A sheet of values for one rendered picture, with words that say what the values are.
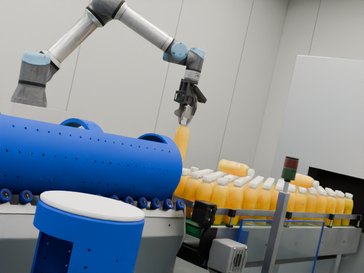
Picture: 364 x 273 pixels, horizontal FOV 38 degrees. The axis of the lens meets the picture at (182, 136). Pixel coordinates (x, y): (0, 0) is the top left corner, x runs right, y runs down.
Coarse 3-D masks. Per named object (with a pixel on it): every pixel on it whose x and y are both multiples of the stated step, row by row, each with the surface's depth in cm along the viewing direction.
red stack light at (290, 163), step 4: (284, 160) 234; (288, 160) 232; (292, 160) 231; (296, 160) 233; (284, 164) 233; (288, 164) 232; (292, 164) 231; (296, 164) 232; (292, 168) 231; (296, 168) 232
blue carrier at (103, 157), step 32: (0, 128) 155; (32, 128) 164; (64, 128) 174; (96, 128) 187; (0, 160) 154; (32, 160) 162; (64, 160) 171; (96, 160) 181; (128, 160) 192; (160, 160) 205; (32, 192) 172; (96, 192) 189; (128, 192) 199; (160, 192) 211
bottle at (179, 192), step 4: (184, 176) 239; (180, 180) 237; (184, 180) 237; (180, 184) 237; (184, 184) 237; (176, 188) 237; (180, 188) 237; (176, 192) 237; (180, 192) 237; (180, 196) 237
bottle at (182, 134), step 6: (180, 126) 250; (186, 126) 250; (180, 132) 248; (186, 132) 249; (174, 138) 250; (180, 138) 248; (186, 138) 249; (180, 144) 248; (186, 144) 250; (180, 150) 248
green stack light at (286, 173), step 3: (282, 168) 234; (285, 168) 232; (288, 168) 231; (282, 171) 234; (285, 171) 232; (288, 171) 231; (291, 171) 231; (294, 171) 231; (282, 174) 233; (285, 174) 232; (288, 174) 231; (291, 174) 231; (294, 174) 232; (282, 177) 233; (285, 177) 232; (288, 177) 231; (291, 177) 231; (294, 177) 232; (294, 180) 233
